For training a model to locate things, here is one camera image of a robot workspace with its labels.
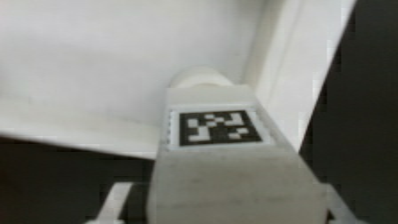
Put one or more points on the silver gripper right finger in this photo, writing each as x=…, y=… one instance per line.
x=341, y=214

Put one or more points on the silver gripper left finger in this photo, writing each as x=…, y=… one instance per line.
x=115, y=204

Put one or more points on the white table leg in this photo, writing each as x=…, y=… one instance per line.
x=230, y=177

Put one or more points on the white square table top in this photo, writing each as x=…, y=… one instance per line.
x=95, y=51

